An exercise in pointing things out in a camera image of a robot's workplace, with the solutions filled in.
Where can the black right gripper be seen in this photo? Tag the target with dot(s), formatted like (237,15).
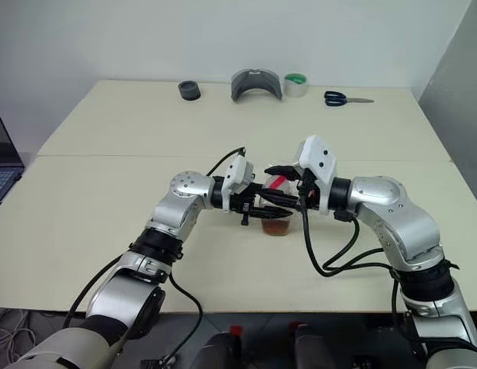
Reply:
(309,191)

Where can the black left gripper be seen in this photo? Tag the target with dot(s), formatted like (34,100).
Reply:
(243,201)

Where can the clear plastic tea bottle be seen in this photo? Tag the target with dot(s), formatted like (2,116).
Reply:
(276,228)

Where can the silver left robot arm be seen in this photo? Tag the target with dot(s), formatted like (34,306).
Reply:
(186,186)

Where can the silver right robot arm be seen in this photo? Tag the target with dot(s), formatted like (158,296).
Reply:
(400,223)

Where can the silver tape roll green core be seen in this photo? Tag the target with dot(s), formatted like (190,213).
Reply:
(296,89)

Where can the grey tape dispenser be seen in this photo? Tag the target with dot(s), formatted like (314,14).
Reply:
(255,78)

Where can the small grey cup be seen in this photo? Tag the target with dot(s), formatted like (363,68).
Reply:
(189,91)

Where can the dark laptop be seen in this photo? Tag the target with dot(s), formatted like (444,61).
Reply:
(2,153)

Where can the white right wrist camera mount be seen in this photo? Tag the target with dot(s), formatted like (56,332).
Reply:
(318,161)

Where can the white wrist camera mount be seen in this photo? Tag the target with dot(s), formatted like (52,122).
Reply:
(318,161)
(238,171)

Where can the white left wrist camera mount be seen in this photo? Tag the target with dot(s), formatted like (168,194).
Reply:
(238,171)

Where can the small black metal bracket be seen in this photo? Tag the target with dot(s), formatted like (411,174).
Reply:
(153,363)

